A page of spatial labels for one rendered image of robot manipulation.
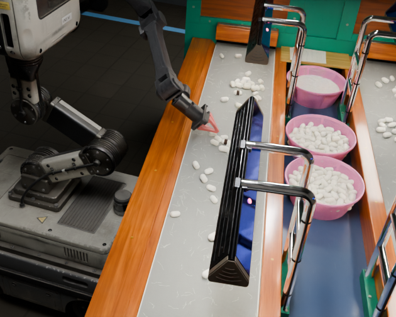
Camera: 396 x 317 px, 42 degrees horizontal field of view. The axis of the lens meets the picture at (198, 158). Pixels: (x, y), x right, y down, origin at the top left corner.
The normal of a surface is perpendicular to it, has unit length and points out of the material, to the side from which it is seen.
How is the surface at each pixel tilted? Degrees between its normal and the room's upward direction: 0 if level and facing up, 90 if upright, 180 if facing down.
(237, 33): 90
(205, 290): 0
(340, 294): 0
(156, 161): 0
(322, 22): 90
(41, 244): 91
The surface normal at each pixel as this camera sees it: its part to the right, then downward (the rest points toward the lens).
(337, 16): -0.14, 0.59
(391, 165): 0.06, -0.80
